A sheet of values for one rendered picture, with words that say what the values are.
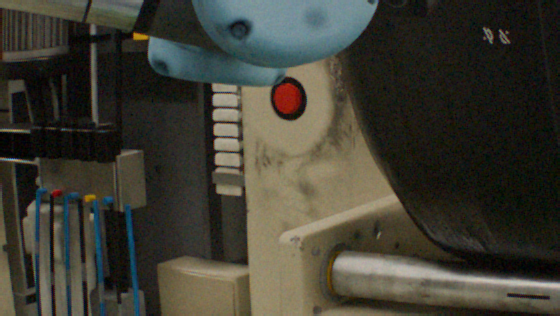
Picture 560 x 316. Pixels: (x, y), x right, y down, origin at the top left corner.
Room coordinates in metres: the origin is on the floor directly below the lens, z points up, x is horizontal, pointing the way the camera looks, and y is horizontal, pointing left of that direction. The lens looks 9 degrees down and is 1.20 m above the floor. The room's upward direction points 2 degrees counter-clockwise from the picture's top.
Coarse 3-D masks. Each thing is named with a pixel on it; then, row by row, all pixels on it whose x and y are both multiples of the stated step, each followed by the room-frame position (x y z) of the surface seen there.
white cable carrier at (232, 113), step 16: (224, 96) 1.32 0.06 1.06; (240, 96) 1.36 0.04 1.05; (224, 112) 1.32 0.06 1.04; (240, 112) 1.31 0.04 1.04; (224, 128) 1.32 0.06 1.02; (240, 128) 1.31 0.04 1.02; (224, 144) 1.32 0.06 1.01; (240, 144) 1.31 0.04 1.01; (224, 160) 1.32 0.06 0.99; (240, 160) 1.31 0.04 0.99; (224, 192) 1.32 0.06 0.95; (240, 192) 1.31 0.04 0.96
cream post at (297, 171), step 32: (320, 64) 1.23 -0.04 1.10; (256, 96) 1.28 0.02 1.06; (320, 96) 1.24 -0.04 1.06; (256, 128) 1.28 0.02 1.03; (288, 128) 1.26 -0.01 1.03; (320, 128) 1.24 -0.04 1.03; (352, 128) 1.24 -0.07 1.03; (256, 160) 1.28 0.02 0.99; (288, 160) 1.26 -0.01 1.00; (320, 160) 1.24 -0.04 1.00; (352, 160) 1.23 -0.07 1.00; (256, 192) 1.29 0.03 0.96; (288, 192) 1.26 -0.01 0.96; (320, 192) 1.24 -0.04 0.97; (352, 192) 1.23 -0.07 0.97; (384, 192) 1.29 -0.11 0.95; (256, 224) 1.29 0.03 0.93; (288, 224) 1.26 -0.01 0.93; (256, 256) 1.29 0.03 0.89; (256, 288) 1.29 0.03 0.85
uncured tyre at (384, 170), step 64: (448, 0) 0.91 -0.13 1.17; (512, 0) 0.87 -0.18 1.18; (384, 64) 0.95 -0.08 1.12; (448, 64) 0.92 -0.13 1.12; (512, 64) 0.88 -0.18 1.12; (384, 128) 0.98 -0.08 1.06; (448, 128) 0.94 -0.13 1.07; (512, 128) 0.90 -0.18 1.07; (448, 192) 0.98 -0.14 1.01; (512, 192) 0.94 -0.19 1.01; (512, 256) 1.02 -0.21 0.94
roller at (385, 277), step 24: (336, 264) 1.14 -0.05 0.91; (360, 264) 1.13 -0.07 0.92; (384, 264) 1.11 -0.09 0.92; (408, 264) 1.10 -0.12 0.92; (432, 264) 1.09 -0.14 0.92; (456, 264) 1.08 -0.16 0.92; (480, 264) 1.06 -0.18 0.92; (336, 288) 1.14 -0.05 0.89; (360, 288) 1.12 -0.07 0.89; (384, 288) 1.10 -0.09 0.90; (408, 288) 1.09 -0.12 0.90; (432, 288) 1.07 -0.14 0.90; (456, 288) 1.06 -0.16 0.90; (480, 288) 1.04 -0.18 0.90; (504, 288) 1.03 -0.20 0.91; (528, 288) 1.01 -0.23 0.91; (552, 288) 1.00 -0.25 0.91; (528, 312) 1.02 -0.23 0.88; (552, 312) 1.00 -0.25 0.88
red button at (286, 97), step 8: (280, 88) 1.26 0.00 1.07; (288, 88) 1.25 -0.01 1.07; (296, 88) 1.25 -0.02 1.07; (280, 96) 1.26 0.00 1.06; (288, 96) 1.25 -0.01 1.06; (296, 96) 1.25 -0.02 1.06; (280, 104) 1.26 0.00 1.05; (288, 104) 1.25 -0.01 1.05; (296, 104) 1.25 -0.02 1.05; (288, 112) 1.25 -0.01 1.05
